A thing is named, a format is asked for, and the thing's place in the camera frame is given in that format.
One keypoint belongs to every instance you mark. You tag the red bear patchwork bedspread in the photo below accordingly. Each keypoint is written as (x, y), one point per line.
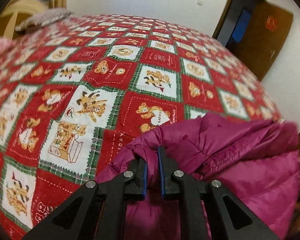
(73, 93)

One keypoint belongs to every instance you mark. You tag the grey striped pillow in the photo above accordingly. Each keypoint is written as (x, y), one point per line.
(43, 19)

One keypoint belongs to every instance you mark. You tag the red door decoration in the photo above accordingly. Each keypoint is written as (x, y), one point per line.
(271, 23)

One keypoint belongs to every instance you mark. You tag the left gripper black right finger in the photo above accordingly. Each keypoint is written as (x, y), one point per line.
(208, 210)

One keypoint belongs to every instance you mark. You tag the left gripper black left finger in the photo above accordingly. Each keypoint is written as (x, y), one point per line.
(95, 210)

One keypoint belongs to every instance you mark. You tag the beige round headboard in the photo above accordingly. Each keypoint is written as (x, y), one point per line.
(17, 12)

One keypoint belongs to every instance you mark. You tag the magenta puffer jacket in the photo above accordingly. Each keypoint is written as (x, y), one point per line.
(256, 160)

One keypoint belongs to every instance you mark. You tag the brown wooden door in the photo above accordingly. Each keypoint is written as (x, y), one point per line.
(259, 47)

